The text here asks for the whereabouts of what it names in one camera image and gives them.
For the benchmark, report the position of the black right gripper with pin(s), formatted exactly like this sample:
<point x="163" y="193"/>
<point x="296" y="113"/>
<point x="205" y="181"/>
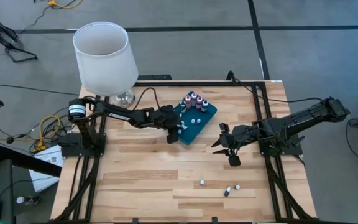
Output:
<point x="242" y="135"/>

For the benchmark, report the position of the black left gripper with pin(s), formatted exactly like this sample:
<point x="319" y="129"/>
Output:
<point x="166" y="118"/>

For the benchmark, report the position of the large pink food coloring bottle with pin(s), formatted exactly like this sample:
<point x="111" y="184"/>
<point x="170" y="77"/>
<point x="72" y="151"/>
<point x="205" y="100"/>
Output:
<point x="194" y="99"/>

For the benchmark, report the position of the large red food coloring bottle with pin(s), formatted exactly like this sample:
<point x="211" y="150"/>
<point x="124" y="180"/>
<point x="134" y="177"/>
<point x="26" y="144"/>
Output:
<point x="199" y="102"/>

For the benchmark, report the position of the large black food coloring bottle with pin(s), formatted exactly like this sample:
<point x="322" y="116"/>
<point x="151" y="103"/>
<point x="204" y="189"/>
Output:
<point x="204" y="105"/>

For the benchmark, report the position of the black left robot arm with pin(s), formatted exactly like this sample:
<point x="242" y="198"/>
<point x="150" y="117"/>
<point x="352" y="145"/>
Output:
<point x="120" y="115"/>

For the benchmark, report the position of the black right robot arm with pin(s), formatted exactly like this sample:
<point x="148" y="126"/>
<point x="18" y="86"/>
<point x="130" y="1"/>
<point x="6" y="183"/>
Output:
<point x="309" y="113"/>

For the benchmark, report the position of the blue plastic tray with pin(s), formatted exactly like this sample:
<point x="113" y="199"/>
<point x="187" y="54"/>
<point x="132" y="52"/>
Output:
<point x="200" y="127"/>

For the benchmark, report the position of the black power strip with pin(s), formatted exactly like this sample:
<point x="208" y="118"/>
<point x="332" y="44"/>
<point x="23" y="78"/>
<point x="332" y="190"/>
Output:
<point x="154" y="77"/>

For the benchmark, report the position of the white shade silver table lamp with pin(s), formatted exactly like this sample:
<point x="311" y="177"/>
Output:
<point x="104" y="68"/>

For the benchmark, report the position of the white paper sheet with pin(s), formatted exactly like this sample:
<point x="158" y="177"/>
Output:
<point x="45" y="180"/>

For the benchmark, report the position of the black desk beam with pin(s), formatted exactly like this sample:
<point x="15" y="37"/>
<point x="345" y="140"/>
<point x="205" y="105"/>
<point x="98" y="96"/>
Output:
<point x="26" y="161"/>

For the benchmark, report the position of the dark small bottles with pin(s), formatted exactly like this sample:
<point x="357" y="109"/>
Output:
<point x="33" y="200"/>

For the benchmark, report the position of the white round lid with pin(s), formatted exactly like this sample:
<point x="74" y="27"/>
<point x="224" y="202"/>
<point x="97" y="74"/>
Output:
<point x="20" y="200"/>

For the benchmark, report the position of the black rail bracket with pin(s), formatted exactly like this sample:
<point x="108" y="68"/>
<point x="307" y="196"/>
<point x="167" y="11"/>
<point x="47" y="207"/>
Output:
<point x="134" y="221"/>
<point x="214" y="220"/>

